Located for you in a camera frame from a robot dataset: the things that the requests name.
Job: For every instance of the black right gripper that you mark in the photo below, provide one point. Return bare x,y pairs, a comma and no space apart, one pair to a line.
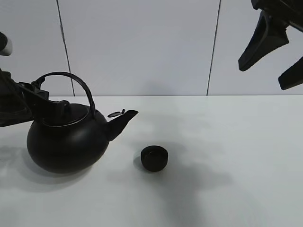
270,34

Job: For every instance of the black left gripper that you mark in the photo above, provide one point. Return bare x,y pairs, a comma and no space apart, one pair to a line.
24,102

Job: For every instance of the small black teacup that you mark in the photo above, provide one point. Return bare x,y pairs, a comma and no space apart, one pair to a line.
154,158

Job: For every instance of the black round teapot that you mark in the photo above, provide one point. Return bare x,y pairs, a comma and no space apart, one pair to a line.
69,137

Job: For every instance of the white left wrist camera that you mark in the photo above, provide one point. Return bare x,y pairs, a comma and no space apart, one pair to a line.
5,45

